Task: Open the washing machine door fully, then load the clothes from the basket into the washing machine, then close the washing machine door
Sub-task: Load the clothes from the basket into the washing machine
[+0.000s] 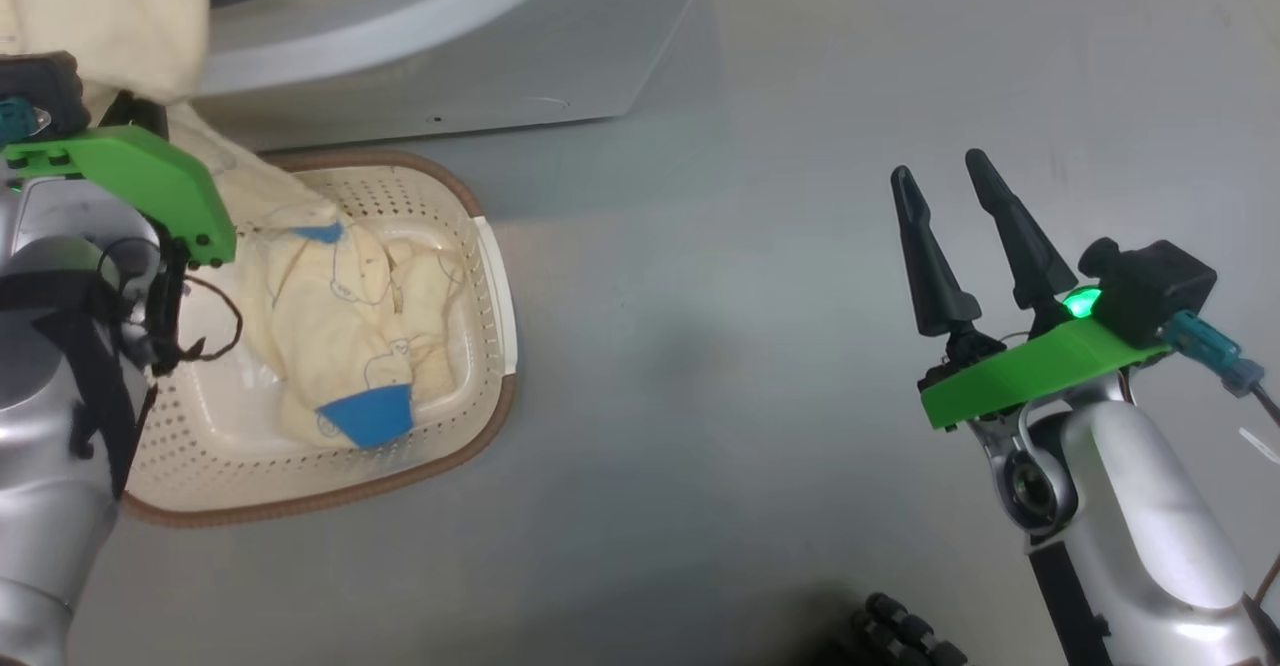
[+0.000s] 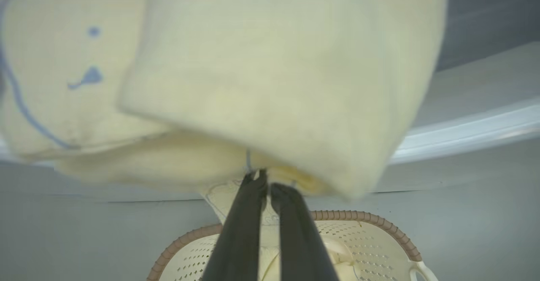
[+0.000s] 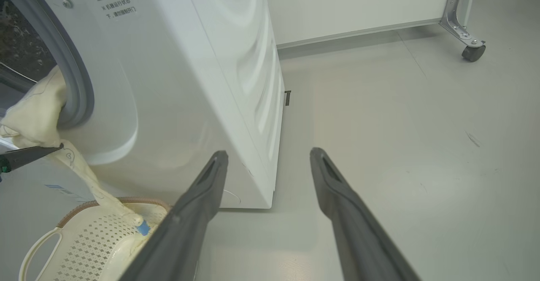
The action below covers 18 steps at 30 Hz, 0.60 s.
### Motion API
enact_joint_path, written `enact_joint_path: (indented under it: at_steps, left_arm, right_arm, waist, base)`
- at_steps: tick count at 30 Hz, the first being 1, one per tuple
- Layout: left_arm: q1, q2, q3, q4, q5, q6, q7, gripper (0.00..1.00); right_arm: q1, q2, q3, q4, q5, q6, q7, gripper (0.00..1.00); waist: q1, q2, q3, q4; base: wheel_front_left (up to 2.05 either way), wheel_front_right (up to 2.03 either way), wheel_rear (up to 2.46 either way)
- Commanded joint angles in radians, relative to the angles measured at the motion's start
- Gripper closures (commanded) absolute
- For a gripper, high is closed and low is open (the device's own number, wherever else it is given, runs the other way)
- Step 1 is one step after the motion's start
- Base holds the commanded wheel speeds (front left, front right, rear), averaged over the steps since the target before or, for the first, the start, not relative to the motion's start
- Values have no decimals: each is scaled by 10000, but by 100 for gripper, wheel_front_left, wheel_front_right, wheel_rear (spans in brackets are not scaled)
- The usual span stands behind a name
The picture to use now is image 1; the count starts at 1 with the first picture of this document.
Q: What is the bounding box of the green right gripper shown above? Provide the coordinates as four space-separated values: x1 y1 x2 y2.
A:
890 149 1173 433

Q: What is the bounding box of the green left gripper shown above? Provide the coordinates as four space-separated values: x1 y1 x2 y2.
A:
0 91 238 268

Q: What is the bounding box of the white front-load washing machine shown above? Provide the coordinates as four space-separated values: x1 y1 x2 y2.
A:
185 0 723 154

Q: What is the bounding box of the cream perforated basket brown rim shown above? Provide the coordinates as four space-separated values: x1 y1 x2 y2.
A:
120 149 519 529

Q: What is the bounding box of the left camera cable teal connector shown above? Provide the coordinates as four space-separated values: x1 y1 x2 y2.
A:
0 96 51 145

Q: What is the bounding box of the camera cable teal connector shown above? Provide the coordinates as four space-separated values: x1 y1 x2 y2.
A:
1160 311 1280 427
0 96 51 145

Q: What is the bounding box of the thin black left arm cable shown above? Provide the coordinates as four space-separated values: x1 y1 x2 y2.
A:
100 236 246 379

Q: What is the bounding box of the right camera cable teal connector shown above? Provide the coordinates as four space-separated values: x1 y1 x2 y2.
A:
1160 311 1280 427

